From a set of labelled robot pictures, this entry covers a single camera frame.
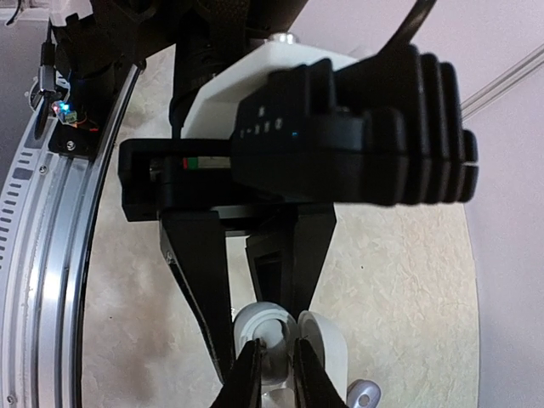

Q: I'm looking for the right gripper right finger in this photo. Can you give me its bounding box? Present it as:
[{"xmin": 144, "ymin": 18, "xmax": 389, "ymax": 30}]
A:
[{"xmin": 292, "ymin": 337, "xmax": 346, "ymax": 408}]

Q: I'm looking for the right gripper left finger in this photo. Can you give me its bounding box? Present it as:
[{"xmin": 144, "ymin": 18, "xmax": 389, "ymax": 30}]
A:
[{"xmin": 212, "ymin": 339, "xmax": 262, "ymax": 408}]

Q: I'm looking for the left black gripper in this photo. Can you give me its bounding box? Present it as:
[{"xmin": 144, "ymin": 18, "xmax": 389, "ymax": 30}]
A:
[{"xmin": 117, "ymin": 139, "xmax": 337, "ymax": 383}]

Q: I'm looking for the white earbud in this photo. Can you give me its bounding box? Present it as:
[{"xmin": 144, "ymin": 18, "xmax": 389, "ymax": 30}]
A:
[{"xmin": 255, "ymin": 320, "xmax": 289, "ymax": 376}]

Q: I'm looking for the blue earbud charging case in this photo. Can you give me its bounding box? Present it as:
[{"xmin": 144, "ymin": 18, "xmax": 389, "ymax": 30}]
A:
[{"xmin": 346, "ymin": 379, "xmax": 382, "ymax": 408}]

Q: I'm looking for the white oblong charging case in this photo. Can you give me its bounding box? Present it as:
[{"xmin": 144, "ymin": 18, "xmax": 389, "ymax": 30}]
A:
[{"xmin": 232, "ymin": 302, "xmax": 350, "ymax": 408}]

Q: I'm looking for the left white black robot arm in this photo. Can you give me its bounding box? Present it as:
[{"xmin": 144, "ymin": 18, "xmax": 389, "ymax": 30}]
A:
[{"xmin": 50, "ymin": 1, "xmax": 476, "ymax": 380}]

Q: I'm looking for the aluminium front rail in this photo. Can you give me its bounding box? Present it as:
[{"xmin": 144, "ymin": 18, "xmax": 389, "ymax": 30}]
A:
[{"xmin": 1, "ymin": 66, "xmax": 140, "ymax": 407}]

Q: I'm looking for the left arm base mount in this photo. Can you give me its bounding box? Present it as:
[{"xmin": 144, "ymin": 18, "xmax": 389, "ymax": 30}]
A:
[{"xmin": 25, "ymin": 16, "xmax": 145, "ymax": 160}]

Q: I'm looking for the left aluminium corner post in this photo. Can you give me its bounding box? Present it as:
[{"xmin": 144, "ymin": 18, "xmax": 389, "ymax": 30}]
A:
[{"xmin": 462, "ymin": 44, "xmax": 544, "ymax": 121}]

